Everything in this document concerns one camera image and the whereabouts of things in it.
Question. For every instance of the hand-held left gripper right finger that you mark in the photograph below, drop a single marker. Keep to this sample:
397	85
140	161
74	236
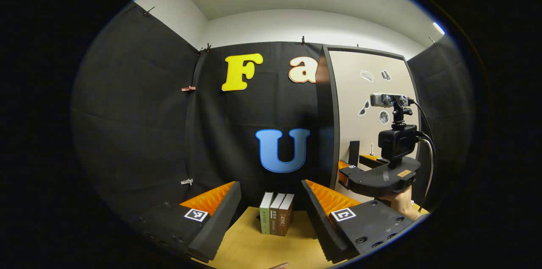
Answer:
317	218

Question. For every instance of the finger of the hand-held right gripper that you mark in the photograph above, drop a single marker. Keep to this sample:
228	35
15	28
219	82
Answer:
372	162
344	171

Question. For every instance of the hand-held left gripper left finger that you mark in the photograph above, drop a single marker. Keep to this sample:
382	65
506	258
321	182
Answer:
220	218

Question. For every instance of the green book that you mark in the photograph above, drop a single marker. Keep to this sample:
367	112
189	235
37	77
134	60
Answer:
266	214

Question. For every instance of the small ceiling light panel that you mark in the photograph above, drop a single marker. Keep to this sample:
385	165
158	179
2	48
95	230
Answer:
439	28

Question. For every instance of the white clip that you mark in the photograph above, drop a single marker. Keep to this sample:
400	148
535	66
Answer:
186	181

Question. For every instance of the grey cabinet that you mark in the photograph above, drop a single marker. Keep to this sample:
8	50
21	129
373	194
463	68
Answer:
324	133

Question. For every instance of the brown book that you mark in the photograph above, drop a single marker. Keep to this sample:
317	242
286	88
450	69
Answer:
286	216

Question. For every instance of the row of black clamps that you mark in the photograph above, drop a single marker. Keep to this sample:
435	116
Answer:
207	47

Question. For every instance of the black backdrop cloth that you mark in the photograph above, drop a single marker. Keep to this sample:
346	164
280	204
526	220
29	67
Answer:
148	133

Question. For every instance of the red clip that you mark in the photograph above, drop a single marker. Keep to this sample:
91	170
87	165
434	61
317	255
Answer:
188	88

